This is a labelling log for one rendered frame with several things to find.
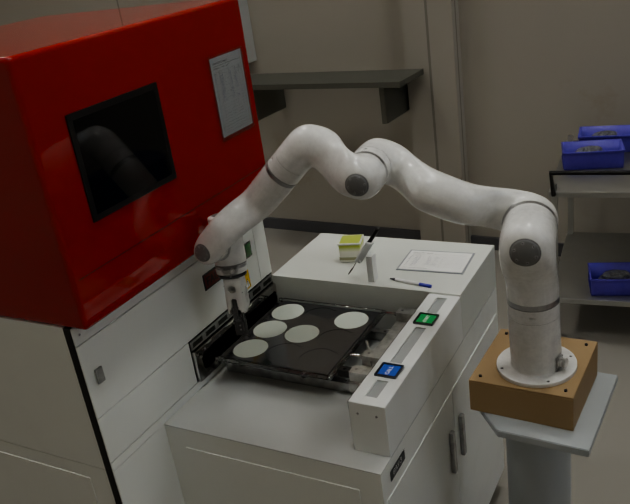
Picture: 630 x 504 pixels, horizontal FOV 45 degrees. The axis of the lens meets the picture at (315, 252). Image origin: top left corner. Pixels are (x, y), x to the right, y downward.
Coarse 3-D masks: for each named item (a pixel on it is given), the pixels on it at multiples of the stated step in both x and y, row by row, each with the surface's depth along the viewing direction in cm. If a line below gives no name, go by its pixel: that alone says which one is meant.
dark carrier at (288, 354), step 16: (304, 304) 236; (272, 320) 229; (288, 320) 227; (304, 320) 226; (320, 320) 225; (368, 320) 221; (256, 336) 221; (320, 336) 216; (336, 336) 215; (352, 336) 214; (224, 352) 215; (272, 352) 212; (288, 352) 210; (304, 352) 209; (320, 352) 208; (336, 352) 207; (304, 368) 202; (320, 368) 200
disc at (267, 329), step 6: (264, 324) 227; (270, 324) 227; (276, 324) 226; (282, 324) 226; (258, 330) 224; (264, 330) 224; (270, 330) 223; (276, 330) 223; (282, 330) 222; (258, 336) 221; (264, 336) 220; (270, 336) 220
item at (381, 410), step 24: (432, 312) 208; (456, 312) 212; (408, 336) 198; (432, 336) 196; (456, 336) 213; (384, 360) 189; (408, 360) 187; (432, 360) 197; (360, 384) 180; (384, 384) 180; (408, 384) 183; (432, 384) 198; (360, 408) 174; (384, 408) 171; (408, 408) 184; (360, 432) 177; (384, 432) 174
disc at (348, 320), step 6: (348, 312) 227; (354, 312) 226; (360, 312) 226; (336, 318) 224; (342, 318) 224; (348, 318) 224; (354, 318) 223; (360, 318) 222; (366, 318) 222; (336, 324) 221; (342, 324) 221; (348, 324) 220; (354, 324) 220; (360, 324) 219
